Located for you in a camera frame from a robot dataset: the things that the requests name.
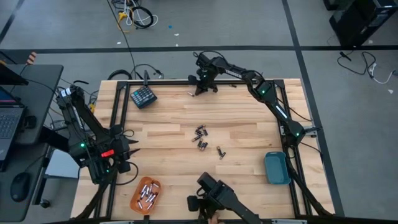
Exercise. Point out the black computer mouse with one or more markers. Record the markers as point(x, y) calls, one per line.
point(20, 186)

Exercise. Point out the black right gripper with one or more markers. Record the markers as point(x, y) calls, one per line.
point(207, 73)

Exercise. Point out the grey flat box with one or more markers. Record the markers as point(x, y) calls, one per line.
point(60, 165)

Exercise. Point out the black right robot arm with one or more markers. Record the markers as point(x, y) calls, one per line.
point(267, 93)

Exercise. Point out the teal plastic tray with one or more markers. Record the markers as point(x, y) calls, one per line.
point(276, 169)

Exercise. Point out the black side desk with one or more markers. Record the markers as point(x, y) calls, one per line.
point(42, 84)

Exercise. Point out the grey laptop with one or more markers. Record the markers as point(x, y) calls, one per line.
point(9, 124)

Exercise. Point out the black computer tower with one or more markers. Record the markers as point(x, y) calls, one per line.
point(357, 21)

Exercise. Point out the orange striped marker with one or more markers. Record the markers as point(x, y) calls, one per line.
point(31, 58)

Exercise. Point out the silver arm base bracket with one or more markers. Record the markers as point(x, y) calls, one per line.
point(311, 130)

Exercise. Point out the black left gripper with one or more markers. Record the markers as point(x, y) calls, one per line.
point(121, 147)

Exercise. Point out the person's hand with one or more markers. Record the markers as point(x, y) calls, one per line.
point(214, 220)

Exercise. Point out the black power strip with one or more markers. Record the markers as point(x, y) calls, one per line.
point(57, 125)

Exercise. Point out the red tape tag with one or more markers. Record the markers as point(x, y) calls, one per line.
point(108, 153)

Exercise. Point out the small black desk device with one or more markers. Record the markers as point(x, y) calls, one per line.
point(30, 122)

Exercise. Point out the black calculator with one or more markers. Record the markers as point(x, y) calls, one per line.
point(143, 97)

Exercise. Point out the orange plastic tray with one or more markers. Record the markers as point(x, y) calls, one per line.
point(144, 211)

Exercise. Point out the black hand-guided arm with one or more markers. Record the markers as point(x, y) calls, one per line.
point(224, 196)

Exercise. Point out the black copper battery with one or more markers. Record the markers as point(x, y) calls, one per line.
point(199, 132)
point(201, 127)
point(219, 151)
point(204, 146)
point(196, 138)
point(200, 143)
point(222, 155)
point(205, 132)

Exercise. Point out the black monitor back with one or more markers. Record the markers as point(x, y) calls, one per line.
point(9, 78)

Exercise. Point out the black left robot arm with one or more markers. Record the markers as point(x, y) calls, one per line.
point(77, 109)

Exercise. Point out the black aluminium table frame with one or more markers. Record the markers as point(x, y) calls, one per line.
point(168, 82)

